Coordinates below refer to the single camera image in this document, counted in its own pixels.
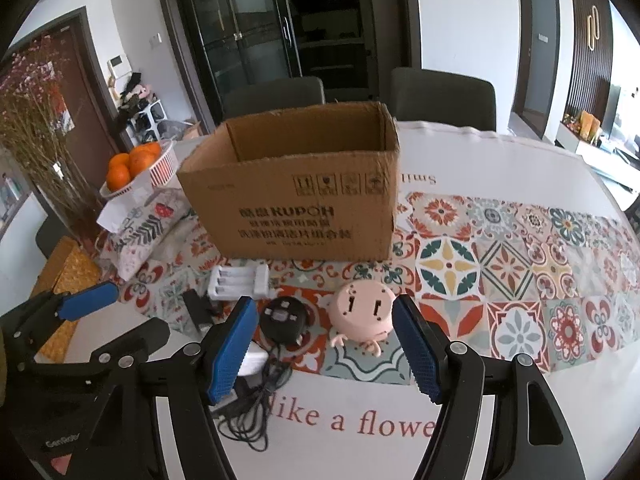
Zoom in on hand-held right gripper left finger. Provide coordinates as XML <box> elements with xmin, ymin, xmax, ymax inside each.
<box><xmin>75</xmin><ymin>296</ymin><xmax>260</xmax><ymax>480</ymax></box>

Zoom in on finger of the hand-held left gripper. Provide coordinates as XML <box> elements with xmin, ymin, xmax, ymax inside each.
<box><xmin>0</xmin><ymin>281</ymin><xmax>120</xmax><ymax>368</ymax></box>
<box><xmin>30</xmin><ymin>318</ymin><xmax>171</xmax><ymax>373</ymax></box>

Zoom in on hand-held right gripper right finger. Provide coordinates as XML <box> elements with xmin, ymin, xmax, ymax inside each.
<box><xmin>391</xmin><ymin>295</ymin><xmax>588</xmax><ymax>480</ymax></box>

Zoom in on black power adapter with cable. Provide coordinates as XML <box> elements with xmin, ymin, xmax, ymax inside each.
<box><xmin>215</xmin><ymin>296</ymin><xmax>313</xmax><ymax>443</ymax></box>

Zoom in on pink round toy figure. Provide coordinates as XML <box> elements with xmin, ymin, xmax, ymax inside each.
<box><xmin>327</xmin><ymin>281</ymin><xmax>401</xmax><ymax>356</ymax></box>

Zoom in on white battery charger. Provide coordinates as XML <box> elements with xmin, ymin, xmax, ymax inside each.
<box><xmin>207</xmin><ymin>261</ymin><xmax>271</xmax><ymax>302</ymax></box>

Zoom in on brown cardboard box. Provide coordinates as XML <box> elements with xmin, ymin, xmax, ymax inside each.
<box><xmin>176</xmin><ymin>101</ymin><xmax>401</xmax><ymax>262</ymax></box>

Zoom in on yellow woven placemat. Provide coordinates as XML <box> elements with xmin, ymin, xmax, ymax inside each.
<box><xmin>30</xmin><ymin>237</ymin><xmax>103</xmax><ymax>361</ymax></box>

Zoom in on black rectangular device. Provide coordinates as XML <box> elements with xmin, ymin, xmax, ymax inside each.
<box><xmin>181</xmin><ymin>289</ymin><xmax>223</xmax><ymax>335</ymax></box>

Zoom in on floral fabric tissue box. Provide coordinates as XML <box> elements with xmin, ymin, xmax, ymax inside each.
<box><xmin>97</xmin><ymin>195</ymin><xmax>196</xmax><ymax>281</ymax></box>

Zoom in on white red-striped fruit basket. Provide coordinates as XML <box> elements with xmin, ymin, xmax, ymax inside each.
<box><xmin>99</xmin><ymin>139</ymin><xmax>180</xmax><ymax>198</ymax></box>

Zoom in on dried flower branches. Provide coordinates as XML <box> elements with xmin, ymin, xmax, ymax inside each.
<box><xmin>0</xmin><ymin>35</ymin><xmax>108</xmax><ymax>241</ymax></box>

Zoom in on white shoe rack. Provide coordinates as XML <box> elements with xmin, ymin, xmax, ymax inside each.
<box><xmin>122</xmin><ymin>100</ymin><xmax>168</xmax><ymax>143</ymax></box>

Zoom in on clear plastic bag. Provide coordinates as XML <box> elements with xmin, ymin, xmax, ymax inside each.
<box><xmin>157</xmin><ymin>120</ymin><xmax>193</xmax><ymax>142</ymax></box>

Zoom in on brown entrance door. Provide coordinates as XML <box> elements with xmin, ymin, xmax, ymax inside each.
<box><xmin>0</xmin><ymin>7</ymin><xmax>118</xmax><ymax>201</ymax></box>

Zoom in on dark grey dining chair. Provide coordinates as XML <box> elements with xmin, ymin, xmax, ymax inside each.
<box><xmin>390</xmin><ymin>66</ymin><xmax>498</xmax><ymax>133</ymax></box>
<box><xmin>222</xmin><ymin>76</ymin><xmax>327</xmax><ymax>122</ymax></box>

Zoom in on white low console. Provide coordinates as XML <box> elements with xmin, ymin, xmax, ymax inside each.
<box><xmin>555</xmin><ymin>122</ymin><xmax>640</xmax><ymax>211</ymax></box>

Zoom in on yellow gift bag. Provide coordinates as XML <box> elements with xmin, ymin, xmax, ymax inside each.
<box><xmin>562</xmin><ymin>110</ymin><xmax>603</xmax><ymax>143</ymax></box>

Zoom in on dark glass sliding door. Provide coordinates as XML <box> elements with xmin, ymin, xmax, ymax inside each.
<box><xmin>155</xmin><ymin>0</ymin><xmax>416</xmax><ymax>126</ymax></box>

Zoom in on dark interior door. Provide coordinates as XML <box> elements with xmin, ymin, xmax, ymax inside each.
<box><xmin>510</xmin><ymin>0</ymin><xmax>561</xmax><ymax>143</ymax></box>

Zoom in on dark slatted wall panel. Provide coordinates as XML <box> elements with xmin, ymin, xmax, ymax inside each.
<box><xmin>567</xmin><ymin>0</ymin><xmax>616</xmax><ymax>111</ymax></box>

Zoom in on gold wall ornament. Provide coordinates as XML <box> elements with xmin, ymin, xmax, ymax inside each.
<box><xmin>586</xmin><ymin>5</ymin><xmax>601</xmax><ymax>52</ymax></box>

